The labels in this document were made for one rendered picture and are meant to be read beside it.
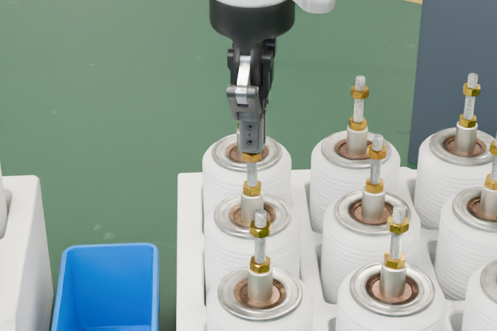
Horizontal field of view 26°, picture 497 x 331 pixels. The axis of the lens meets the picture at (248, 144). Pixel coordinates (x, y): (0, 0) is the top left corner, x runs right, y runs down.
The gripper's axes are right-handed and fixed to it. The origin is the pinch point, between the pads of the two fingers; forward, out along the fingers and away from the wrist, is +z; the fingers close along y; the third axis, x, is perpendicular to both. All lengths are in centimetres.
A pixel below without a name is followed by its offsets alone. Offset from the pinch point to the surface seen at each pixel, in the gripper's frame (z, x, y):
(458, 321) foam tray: 18.4, 20.7, 2.5
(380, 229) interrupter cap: 9.8, 12.5, 0.4
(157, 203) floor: 35, -20, -36
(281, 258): 12.1, 3.3, 3.4
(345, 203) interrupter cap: 9.8, 8.7, -3.4
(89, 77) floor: 35, -40, -71
